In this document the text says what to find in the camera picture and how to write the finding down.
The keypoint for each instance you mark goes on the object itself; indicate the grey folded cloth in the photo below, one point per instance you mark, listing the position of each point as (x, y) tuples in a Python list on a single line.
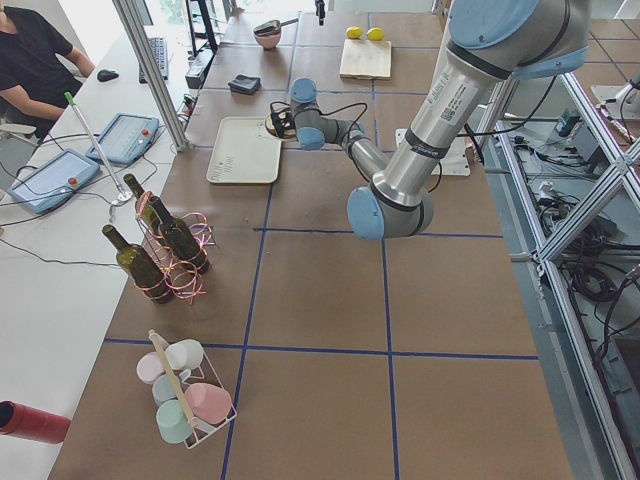
[(244, 84)]

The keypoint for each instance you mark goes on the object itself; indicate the aluminium frame post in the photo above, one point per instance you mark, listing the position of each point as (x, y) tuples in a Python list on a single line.
[(136, 33)]

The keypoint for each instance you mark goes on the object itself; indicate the pink bowl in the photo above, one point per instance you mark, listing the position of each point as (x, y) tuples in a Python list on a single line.
[(268, 42)]

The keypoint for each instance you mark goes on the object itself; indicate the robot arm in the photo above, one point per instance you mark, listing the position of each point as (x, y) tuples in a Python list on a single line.
[(489, 41)]

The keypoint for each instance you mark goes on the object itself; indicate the mint green cup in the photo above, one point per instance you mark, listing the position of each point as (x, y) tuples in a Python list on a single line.
[(172, 423)]

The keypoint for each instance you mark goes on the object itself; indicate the grey blue cup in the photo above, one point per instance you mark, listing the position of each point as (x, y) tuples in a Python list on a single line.
[(162, 390)]

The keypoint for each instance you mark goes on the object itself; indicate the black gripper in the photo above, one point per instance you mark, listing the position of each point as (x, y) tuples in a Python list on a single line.
[(289, 131)]

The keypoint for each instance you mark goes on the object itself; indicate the white stick green tip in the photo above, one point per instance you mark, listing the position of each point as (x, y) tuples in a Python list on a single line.
[(123, 196)]

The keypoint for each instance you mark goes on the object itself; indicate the black keyboard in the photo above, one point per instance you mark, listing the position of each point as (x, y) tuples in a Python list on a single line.
[(159, 51)]

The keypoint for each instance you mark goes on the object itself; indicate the light pink cup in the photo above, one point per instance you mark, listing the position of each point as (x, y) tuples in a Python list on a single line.
[(149, 368)]

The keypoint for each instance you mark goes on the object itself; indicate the metal scoop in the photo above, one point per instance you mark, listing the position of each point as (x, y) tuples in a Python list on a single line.
[(272, 27)]

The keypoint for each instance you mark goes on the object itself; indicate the black computer mouse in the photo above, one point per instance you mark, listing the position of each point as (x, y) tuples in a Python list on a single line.
[(105, 75)]

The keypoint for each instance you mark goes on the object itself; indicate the blue teach pendant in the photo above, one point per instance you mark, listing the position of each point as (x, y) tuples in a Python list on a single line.
[(55, 182), (127, 137)]

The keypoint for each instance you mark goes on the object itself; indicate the red cylinder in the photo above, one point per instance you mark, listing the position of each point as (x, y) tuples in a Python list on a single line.
[(29, 423)]

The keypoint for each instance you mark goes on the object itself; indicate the white round plate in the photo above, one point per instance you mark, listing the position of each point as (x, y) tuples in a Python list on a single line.
[(281, 126)]

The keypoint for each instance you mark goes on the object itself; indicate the yellow lemon half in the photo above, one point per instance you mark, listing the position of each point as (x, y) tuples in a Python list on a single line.
[(354, 32), (375, 34)]

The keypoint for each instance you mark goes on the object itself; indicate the copper wire bottle rack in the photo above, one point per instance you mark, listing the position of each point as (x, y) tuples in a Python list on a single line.
[(181, 277)]

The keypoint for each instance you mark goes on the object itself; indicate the cream bear serving tray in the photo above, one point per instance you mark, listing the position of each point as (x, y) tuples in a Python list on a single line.
[(244, 153)]

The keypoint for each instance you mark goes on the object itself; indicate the white cup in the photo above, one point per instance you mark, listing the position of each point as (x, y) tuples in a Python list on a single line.
[(185, 354)]

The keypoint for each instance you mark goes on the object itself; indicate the wooden cutting board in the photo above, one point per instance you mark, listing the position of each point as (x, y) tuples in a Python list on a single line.
[(366, 59)]

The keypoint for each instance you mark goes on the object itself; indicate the person in black shirt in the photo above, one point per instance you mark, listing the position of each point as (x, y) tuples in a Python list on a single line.
[(33, 79)]

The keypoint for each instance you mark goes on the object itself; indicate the dark green wine bottle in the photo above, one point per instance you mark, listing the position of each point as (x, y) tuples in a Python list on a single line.
[(140, 267)]

